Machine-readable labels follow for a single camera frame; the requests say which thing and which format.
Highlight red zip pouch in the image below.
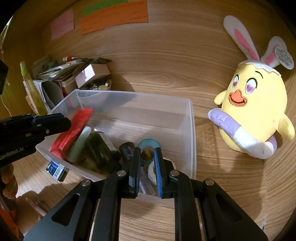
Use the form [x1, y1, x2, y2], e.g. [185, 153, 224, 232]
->
[49, 108, 93, 160]

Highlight pale green cream tube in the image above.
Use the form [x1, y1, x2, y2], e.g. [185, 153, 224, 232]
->
[66, 126, 92, 164]

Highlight blue staples box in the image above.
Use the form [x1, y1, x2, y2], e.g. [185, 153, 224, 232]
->
[46, 160, 66, 182]

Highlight pink lip gloss tube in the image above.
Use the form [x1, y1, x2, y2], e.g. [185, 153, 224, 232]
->
[26, 197, 47, 217]

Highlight green glass bottle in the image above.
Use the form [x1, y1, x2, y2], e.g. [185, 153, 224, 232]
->
[86, 129, 121, 174]

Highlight white tape roll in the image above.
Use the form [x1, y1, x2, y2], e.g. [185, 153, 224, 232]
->
[147, 157, 178, 187]

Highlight black purple spray bottle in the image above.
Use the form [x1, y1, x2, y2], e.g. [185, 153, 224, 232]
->
[118, 141, 157, 196]

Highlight blue tape roll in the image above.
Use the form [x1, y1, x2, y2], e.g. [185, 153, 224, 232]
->
[138, 138, 161, 167]

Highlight person's left hand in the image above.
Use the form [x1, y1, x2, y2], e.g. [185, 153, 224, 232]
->
[1, 164, 18, 200]

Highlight yellow-green spray bottle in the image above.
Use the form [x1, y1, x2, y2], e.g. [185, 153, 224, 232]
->
[20, 61, 48, 116]

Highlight folded white paper leaflets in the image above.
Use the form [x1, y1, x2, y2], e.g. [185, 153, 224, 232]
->
[33, 80, 64, 113]

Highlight stack of books and papers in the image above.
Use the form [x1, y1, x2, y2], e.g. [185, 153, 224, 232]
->
[35, 58, 111, 97]

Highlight red white marker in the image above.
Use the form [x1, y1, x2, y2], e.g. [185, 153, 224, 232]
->
[62, 56, 79, 62]

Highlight small white cardboard box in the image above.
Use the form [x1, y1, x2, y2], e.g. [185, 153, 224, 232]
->
[75, 64, 110, 88]

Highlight white bowl of trinkets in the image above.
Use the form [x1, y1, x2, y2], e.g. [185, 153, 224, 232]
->
[79, 77, 112, 104]

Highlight clear plastic storage bin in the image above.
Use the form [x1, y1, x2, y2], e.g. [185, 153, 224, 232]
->
[35, 89, 197, 182]

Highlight pink sticky note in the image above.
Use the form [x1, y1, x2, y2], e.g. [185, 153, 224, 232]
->
[50, 9, 74, 41]

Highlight yellow chick bunny plush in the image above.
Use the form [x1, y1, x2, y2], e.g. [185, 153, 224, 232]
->
[208, 15, 295, 160]

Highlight green sticky note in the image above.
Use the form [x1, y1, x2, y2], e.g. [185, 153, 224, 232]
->
[82, 0, 128, 16]

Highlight orange sticky note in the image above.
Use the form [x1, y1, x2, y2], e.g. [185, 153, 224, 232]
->
[79, 1, 149, 35]

